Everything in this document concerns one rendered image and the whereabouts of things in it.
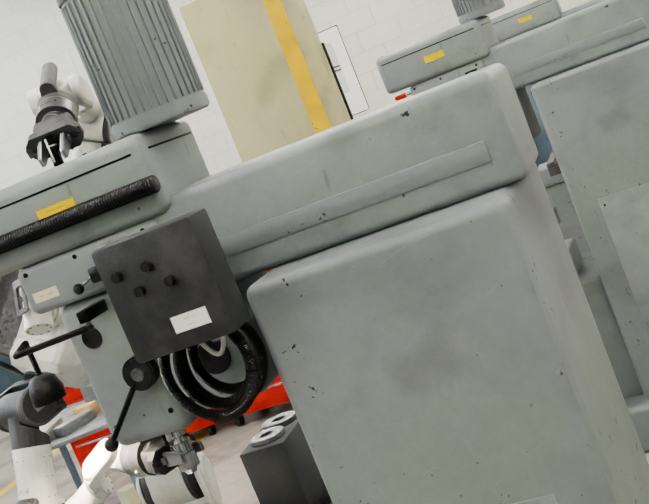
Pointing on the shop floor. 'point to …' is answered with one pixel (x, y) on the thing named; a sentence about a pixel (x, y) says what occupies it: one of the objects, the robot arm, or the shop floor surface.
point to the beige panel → (265, 71)
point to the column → (454, 362)
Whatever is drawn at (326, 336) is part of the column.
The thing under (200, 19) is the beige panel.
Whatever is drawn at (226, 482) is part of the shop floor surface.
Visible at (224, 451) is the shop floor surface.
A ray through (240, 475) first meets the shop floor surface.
